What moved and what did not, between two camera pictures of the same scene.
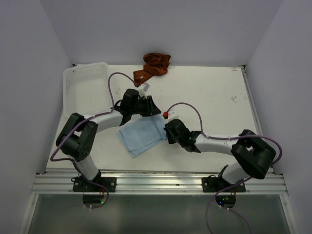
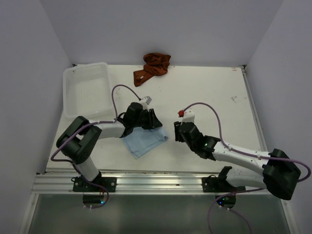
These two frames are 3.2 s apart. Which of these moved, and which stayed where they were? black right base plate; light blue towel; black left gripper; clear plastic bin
Moved: black left gripper
Stayed: black right base plate; clear plastic bin; light blue towel
